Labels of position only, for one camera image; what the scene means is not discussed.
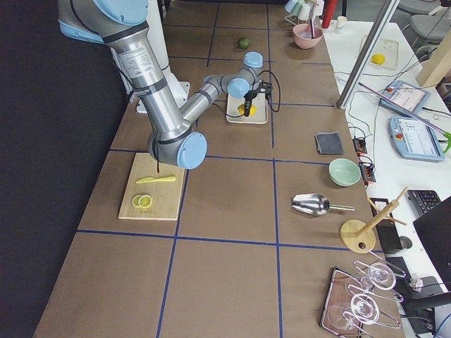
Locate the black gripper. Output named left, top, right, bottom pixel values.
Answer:
left=244, top=80, right=273, bottom=117

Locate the yellow lemon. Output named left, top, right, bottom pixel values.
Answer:
left=237, top=104, right=257, bottom=117

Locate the green lime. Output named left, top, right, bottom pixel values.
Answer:
left=237, top=37, right=252, bottom=49

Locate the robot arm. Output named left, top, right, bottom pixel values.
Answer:
left=58, top=1, right=263, bottom=169

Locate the cream rabbit tray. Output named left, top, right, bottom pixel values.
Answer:
left=225, top=94, right=268, bottom=125

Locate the lemon on side tray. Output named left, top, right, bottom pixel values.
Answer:
left=371, top=54, right=385, bottom=65

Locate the white side tray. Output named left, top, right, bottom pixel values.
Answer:
left=369, top=39, right=399, bottom=70

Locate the glass rack tray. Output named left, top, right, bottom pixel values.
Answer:
left=319, top=260, right=405, bottom=337

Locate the pink bowl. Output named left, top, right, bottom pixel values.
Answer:
left=292, top=23, right=323, bottom=49

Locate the grey folded cloth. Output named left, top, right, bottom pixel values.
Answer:
left=314, top=132, right=344, bottom=155

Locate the pastel cup rack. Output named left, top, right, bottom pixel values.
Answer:
left=284, top=0, right=324, bottom=25

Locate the mint green bowl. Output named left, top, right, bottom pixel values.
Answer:
left=328, top=158, right=361, bottom=187

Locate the silver metal scoop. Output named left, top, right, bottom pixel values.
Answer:
left=291, top=194, right=355, bottom=215

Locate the yellow plastic knife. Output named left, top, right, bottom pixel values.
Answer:
left=135, top=175, right=177, bottom=184

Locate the bamboo cutting board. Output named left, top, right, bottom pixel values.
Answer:
left=118, top=153, right=185, bottom=220

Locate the lemon slice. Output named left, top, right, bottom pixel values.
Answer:
left=131, top=194, right=142, bottom=208
left=137, top=194, right=153, bottom=208

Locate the teach pendant tablet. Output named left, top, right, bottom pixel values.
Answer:
left=383, top=80, right=431, bottom=114
left=388, top=116, right=445, bottom=163

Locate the wooden cup stand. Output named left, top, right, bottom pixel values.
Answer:
left=340, top=187, right=408, bottom=254

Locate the black handled tool in bowl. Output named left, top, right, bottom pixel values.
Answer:
left=309, top=17, right=316, bottom=39

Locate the aluminium frame post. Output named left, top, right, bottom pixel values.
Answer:
left=336, top=0, right=400, bottom=110

